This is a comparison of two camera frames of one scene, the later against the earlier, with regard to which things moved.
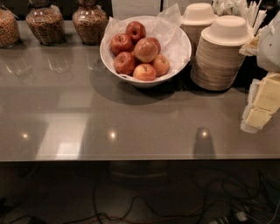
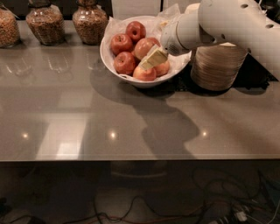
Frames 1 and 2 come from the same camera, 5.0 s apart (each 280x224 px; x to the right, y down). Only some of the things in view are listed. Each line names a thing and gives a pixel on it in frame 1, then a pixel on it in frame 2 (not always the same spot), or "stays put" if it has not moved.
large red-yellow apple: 145,49 stays put
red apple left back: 120,42 stays put
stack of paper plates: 218,61 stays put
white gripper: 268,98 -> 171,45
